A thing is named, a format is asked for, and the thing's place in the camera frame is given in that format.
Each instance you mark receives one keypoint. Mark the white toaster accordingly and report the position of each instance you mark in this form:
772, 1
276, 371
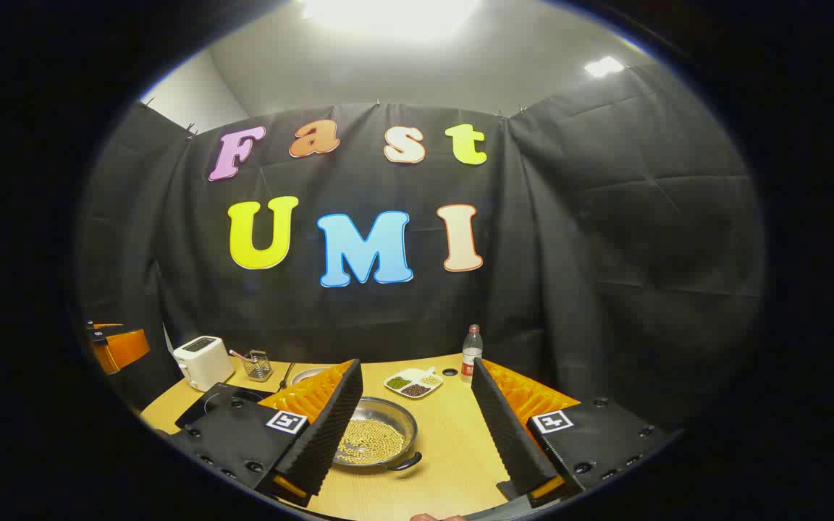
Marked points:
203, 365

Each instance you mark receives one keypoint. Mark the white oval plate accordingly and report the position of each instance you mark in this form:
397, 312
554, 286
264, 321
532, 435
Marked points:
308, 374

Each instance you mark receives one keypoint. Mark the black backdrop cloth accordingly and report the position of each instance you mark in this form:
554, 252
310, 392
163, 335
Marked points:
569, 253

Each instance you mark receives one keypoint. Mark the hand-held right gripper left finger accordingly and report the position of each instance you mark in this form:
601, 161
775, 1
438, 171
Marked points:
330, 434

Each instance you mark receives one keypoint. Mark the white divided bean dish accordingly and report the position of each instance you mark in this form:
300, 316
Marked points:
417, 376

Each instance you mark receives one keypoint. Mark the black induction cooktop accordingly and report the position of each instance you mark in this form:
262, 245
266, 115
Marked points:
207, 405

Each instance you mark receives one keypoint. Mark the large ceiling light panel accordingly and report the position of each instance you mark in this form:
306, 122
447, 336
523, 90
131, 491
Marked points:
388, 14

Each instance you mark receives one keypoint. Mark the clear plastic water bottle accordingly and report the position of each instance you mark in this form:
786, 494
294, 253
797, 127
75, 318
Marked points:
472, 354

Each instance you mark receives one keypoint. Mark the pile of soybeans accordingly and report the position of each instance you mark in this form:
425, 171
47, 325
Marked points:
373, 441

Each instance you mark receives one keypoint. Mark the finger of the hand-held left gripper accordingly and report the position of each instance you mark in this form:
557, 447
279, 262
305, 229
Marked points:
127, 347

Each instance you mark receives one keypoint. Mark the small ceiling light panel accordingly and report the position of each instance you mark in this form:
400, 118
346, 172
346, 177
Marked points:
603, 66

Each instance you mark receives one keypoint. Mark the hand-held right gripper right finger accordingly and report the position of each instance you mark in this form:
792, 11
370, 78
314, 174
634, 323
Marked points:
507, 434

